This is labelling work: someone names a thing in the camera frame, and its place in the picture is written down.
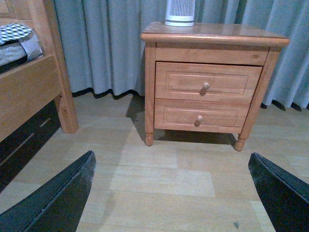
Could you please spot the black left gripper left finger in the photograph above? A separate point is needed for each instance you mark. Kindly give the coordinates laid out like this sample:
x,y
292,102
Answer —
x,y
56,206

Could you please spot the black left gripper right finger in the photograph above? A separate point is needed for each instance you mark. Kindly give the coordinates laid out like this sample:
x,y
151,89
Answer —
x,y
284,196

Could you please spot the wooden drawer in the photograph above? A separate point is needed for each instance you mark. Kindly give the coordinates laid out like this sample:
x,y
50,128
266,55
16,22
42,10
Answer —
x,y
207,116
206,82

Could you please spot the wooden nightstand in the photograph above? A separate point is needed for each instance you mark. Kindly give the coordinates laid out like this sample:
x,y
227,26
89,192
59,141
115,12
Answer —
x,y
218,44

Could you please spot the grey patterned bedding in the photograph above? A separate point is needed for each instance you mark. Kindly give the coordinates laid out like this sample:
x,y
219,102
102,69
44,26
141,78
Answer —
x,y
18,41

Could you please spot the grey curtain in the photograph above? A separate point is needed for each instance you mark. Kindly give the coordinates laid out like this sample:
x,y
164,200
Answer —
x,y
103,50

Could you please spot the white cylindrical air purifier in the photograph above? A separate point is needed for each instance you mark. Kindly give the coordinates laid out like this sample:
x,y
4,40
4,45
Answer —
x,y
180,13

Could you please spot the wooden bed frame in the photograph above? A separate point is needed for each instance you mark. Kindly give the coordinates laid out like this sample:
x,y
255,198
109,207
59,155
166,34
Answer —
x,y
27,88

